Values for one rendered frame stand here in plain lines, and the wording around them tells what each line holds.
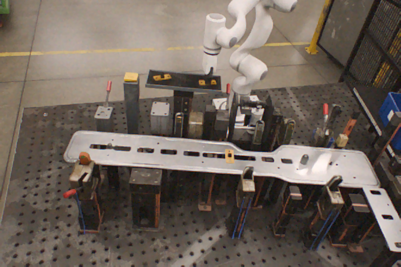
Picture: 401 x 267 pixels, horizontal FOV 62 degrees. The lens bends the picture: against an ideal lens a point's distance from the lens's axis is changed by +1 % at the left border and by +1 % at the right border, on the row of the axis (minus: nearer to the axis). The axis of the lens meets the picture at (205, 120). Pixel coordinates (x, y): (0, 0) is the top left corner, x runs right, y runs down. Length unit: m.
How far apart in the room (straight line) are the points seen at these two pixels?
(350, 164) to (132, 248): 1.05
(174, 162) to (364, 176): 0.85
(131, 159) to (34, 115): 0.93
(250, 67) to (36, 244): 1.32
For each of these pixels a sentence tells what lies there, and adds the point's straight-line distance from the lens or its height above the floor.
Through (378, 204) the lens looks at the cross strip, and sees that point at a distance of 1.59.
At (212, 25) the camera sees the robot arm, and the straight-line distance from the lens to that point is 1.46.
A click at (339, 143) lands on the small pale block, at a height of 1.03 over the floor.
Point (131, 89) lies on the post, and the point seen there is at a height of 1.10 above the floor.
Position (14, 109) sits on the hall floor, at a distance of 3.51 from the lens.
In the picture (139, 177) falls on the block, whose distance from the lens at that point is 1.36.
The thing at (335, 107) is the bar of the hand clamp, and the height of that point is 1.21.
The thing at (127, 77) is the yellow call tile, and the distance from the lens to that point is 1.65.
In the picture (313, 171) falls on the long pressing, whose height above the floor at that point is 1.00.
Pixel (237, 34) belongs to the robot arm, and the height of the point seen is 1.46.
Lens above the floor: 2.07
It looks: 40 degrees down
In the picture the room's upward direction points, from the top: 8 degrees clockwise
